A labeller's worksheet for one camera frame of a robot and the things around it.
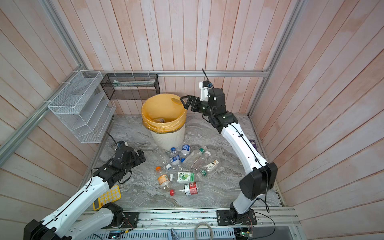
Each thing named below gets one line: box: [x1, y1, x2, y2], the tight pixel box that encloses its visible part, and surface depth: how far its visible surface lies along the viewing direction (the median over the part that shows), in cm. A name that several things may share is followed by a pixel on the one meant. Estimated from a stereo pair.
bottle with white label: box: [200, 159, 219, 176], surface depth 89 cm
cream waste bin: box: [150, 123, 186, 150], surface depth 92 cm
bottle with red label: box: [169, 182, 198, 196], surface depth 79 cm
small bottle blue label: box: [181, 144, 191, 155], surface depth 97 cm
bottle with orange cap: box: [155, 166, 171, 191], surface depth 85 cm
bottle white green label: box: [169, 172, 196, 184], surface depth 86 cm
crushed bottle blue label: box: [170, 147, 181, 166], surface depth 93 cm
